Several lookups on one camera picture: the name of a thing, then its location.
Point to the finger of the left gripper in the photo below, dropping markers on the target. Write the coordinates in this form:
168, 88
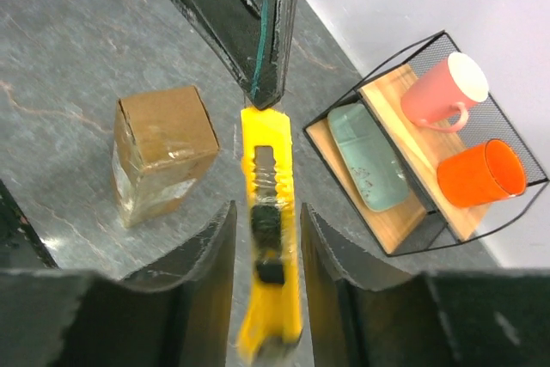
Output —
251, 37

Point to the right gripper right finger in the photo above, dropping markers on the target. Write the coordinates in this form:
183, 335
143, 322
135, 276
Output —
365, 312

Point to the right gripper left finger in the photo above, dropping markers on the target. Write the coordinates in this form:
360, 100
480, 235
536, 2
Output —
173, 312

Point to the yellow utility knife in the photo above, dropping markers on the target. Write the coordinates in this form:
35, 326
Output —
273, 324

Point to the brown cardboard express box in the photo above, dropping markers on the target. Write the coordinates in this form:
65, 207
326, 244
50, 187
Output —
163, 143

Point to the orange glass cup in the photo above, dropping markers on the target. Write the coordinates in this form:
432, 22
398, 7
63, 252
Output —
484, 174

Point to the teal rectangular plate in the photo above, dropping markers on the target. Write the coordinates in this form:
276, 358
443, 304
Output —
373, 166

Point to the pink ceramic mug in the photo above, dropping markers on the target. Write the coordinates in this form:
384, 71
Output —
440, 100

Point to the black wire wooden shelf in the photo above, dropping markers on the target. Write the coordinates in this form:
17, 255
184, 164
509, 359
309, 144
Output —
426, 220

